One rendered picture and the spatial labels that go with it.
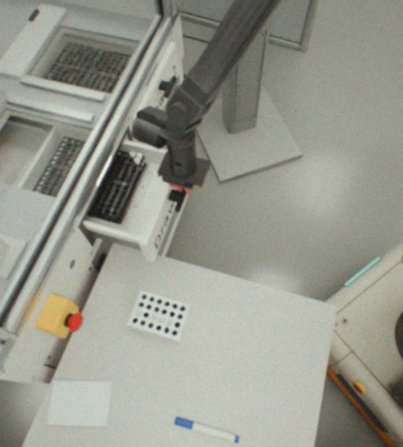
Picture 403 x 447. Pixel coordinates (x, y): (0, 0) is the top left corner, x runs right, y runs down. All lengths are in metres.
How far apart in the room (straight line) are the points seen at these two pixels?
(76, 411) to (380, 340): 1.02
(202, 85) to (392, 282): 1.13
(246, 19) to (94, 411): 0.80
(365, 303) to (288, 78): 1.42
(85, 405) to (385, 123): 2.00
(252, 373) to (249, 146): 1.38
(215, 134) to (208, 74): 1.43
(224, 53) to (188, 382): 0.67
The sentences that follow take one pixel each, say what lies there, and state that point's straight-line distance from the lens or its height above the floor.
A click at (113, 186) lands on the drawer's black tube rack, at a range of 0.96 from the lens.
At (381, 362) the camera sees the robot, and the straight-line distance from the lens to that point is 1.53.
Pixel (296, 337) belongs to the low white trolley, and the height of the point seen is 0.76.
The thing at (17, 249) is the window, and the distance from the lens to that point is 0.77.
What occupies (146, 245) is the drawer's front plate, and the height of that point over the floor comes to 0.92.
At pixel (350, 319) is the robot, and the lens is 1.52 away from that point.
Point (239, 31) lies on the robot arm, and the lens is 0.68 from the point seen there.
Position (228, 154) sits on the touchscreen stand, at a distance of 2.05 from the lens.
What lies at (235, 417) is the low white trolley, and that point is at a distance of 0.94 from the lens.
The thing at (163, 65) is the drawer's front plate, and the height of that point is 0.93.
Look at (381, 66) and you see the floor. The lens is 2.68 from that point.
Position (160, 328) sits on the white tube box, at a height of 0.76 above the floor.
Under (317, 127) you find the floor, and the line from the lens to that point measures 2.27.
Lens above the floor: 1.70
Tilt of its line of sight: 64 degrees down
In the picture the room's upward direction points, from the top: 4 degrees counter-clockwise
